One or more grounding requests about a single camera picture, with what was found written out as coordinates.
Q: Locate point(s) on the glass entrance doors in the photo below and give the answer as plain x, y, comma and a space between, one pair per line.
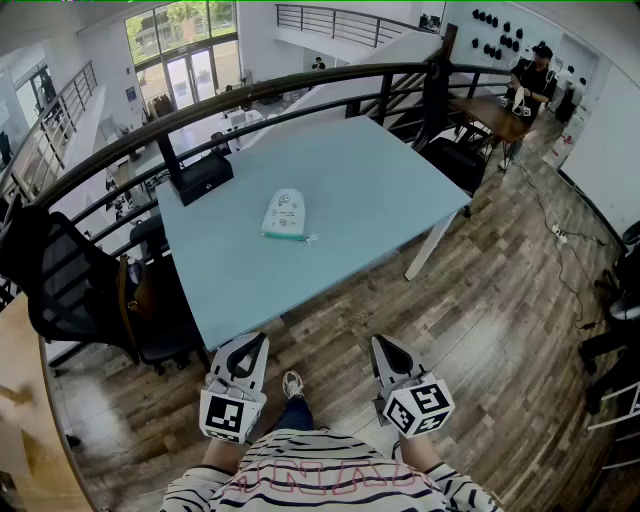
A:
185, 50

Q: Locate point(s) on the person's right forearm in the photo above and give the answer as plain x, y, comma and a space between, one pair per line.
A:
415, 452

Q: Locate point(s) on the white table leg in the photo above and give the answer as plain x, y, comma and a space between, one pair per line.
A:
430, 245

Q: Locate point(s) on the black curved railing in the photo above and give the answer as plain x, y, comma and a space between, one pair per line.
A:
250, 91

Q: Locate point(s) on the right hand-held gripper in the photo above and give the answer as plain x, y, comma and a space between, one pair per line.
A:
422, 407

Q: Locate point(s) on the white power strip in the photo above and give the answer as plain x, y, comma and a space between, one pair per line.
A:
560, 234

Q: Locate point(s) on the black swivel chair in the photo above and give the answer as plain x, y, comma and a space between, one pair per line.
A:
615, 320

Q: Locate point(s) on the person's left leg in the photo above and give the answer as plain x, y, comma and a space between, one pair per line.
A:
295, 414

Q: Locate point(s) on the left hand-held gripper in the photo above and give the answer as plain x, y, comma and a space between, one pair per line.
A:
222, 416

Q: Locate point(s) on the person's left forearm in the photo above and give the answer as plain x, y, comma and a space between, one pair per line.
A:
222, 455

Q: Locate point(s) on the wooden table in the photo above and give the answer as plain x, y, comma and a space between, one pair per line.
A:
492, 117

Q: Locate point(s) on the group of black wall items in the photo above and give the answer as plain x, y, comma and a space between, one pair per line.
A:
500, 40

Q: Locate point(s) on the person in striped shirt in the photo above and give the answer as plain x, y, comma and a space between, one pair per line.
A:
325, 480

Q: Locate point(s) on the white sneaker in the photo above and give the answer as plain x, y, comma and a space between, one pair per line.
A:
293, 385

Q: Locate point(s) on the white pouch with green zipper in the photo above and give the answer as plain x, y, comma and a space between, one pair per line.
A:
284, 212

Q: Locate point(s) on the black mesh office chair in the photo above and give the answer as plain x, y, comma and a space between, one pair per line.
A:
70, 290

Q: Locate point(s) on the brown bag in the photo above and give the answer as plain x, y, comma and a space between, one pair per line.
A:
136, 290

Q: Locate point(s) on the black box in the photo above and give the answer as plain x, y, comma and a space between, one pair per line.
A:
202, 177

